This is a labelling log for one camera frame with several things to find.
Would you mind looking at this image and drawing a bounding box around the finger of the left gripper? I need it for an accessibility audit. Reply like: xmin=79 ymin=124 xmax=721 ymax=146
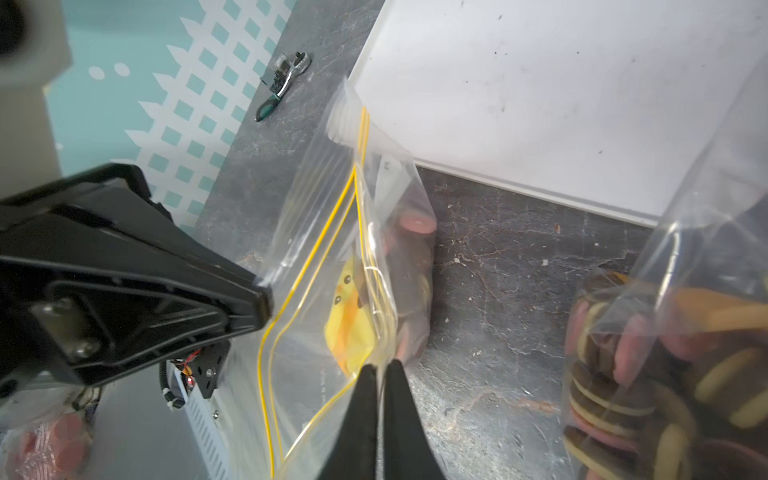
xmin=35 ymin=203 xmax=272 ymax=384

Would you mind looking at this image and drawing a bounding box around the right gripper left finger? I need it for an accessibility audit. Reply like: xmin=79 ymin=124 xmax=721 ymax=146
xmin=318 ymin=365 xmax=379 ymax=480

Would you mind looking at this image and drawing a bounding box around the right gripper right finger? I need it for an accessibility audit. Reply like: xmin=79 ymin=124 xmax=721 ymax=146
xmin=383 ymin=359 xmax=446 ymax=480

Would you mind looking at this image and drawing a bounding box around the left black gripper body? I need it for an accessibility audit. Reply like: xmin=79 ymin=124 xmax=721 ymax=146
xmin=1 ymin=164 xmax=180 ymax=390

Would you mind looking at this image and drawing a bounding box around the ziploc bag with yellow chick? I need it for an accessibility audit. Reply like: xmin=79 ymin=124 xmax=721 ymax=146
xmin=227 ymin=77 xmax=439 ymax=480

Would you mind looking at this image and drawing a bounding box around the clear ziploc bag of cookies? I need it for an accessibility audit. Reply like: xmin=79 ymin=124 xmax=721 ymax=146
xmin=562 ymin=62 xmax=767 ymax=479

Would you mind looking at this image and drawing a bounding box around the white plastic tray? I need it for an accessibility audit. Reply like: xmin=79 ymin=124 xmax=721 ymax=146
xmin=350 ymin=1 xmax=767 ymax=226

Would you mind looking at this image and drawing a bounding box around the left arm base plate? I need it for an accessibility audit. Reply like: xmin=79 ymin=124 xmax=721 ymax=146
xmin=158 ymin=341 xmax=231 ymax=409

